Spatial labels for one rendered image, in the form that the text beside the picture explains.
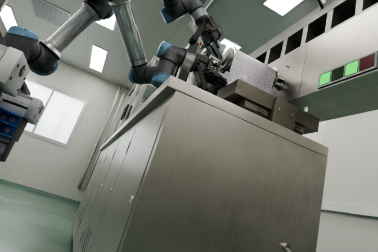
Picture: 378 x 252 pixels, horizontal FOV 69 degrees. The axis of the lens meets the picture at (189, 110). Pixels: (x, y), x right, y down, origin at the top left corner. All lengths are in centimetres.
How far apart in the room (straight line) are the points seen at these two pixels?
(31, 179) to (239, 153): 596
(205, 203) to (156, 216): 15
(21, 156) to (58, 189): 101
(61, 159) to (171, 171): 585
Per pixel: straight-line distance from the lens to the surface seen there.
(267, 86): 138
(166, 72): 111
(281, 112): 110
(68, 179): 659
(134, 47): 118
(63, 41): 149
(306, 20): 164
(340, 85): 123
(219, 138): 88
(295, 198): 104
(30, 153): 666
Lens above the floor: 54
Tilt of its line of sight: 19 degrees up
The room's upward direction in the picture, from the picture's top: 17 degrees clockwise
